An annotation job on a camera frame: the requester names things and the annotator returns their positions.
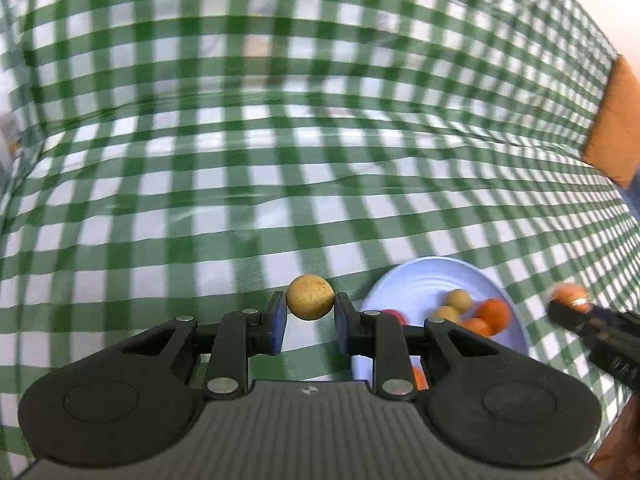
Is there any orange mandarin bottom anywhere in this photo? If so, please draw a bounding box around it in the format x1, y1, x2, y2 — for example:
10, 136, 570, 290
461, 318, 492, 337

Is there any orange cushion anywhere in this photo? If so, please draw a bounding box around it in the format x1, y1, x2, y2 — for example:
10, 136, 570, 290
582, 54, 640, 190

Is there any small yellow fruit bottom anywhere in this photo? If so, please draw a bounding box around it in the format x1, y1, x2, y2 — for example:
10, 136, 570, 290
445, 288, 475, 314

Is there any red tomato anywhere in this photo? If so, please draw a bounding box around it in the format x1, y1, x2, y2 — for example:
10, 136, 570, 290
412, 366, 428, 390
382, 309, 409, 326

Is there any small yellow fruit top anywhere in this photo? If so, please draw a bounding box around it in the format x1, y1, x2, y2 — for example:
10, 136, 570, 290
286, 274, 335, 321

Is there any orange top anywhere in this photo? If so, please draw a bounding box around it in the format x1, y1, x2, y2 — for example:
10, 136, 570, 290
552, 282, 592, 313

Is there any orange mandarin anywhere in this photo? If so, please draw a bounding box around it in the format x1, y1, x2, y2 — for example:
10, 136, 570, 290
461, 318, 492, 337
476, 298, 511, 335

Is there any blue round plate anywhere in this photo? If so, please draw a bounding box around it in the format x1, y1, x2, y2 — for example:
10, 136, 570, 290
360, 257, 529, 354

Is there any green white checkered cloth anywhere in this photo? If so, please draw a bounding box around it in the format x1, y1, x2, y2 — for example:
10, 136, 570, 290
1, 0, 639, 479

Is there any small yellow fruit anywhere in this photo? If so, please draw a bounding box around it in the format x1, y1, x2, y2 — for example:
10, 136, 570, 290
431, 306, 460, 324
445, 288, 475, 314
286, 274, 335, 321

